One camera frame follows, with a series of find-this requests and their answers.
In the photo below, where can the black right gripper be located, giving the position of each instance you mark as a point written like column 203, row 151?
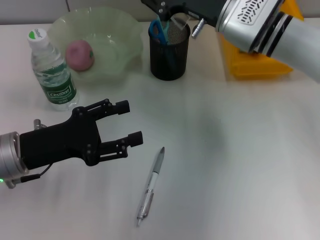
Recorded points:
column 205, row 8

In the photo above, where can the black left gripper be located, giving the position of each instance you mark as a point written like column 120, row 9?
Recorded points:
column 60, row 145

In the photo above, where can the blue scissors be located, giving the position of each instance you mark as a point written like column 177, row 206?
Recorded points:
column 160, row 33

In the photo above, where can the clear green-label water bottle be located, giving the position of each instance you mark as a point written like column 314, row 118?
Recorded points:
column 60, row 92

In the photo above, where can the pink toy peach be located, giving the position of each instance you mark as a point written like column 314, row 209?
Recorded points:
column 77, row 55

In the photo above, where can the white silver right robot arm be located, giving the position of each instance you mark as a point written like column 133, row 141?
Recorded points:
column 300, row 45

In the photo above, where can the silver ballpoint pen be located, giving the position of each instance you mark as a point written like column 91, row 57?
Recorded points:
column 157, row 165

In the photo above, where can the black mesh pen holder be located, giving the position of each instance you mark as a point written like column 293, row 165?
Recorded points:
column 168, row 67

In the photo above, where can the pale green wavy fruit bowl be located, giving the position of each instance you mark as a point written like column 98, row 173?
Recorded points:
column 112, row 57

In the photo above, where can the yellow plastic bin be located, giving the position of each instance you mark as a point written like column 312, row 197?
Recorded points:
column 250, row 67

